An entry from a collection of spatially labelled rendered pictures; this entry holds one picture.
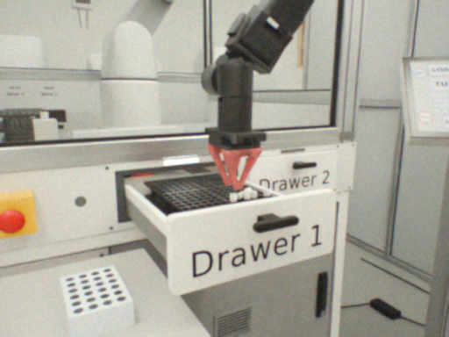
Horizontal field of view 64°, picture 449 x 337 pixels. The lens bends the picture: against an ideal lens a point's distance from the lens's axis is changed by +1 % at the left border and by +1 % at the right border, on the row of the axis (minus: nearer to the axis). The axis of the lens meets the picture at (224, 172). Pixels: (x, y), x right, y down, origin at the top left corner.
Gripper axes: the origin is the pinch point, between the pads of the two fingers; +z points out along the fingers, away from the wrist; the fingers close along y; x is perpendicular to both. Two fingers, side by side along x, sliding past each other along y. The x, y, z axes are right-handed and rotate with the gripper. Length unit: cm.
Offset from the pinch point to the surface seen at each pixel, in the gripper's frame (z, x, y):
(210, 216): 0.8, 9.8, -10.7
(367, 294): 96, -125, 63
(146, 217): 6.2, 13.6, 6.5
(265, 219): 1.8, 2.3, -12.9
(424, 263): 87, -169, 60
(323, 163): 4.5, -39.9, 19.1
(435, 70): -21, -84, 19
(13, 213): 4.8, 33.3, 14.3
